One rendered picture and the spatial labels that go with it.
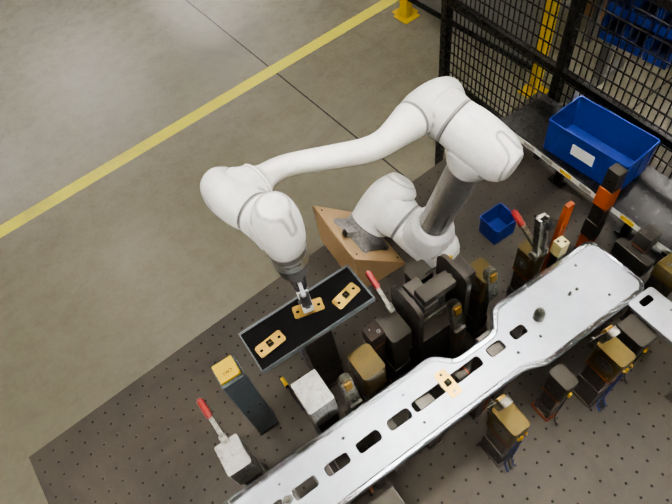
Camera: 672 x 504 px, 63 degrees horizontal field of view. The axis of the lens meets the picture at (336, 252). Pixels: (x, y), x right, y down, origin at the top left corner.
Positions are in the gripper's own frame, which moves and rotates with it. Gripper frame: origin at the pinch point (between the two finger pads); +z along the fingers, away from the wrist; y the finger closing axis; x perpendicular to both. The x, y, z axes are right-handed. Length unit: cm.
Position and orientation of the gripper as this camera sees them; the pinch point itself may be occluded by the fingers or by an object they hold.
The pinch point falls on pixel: (305, 301)
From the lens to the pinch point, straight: 146.1
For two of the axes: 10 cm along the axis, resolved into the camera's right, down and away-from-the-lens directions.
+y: 3.3, 7.6, -5.6
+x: 9.4, -3.4, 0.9
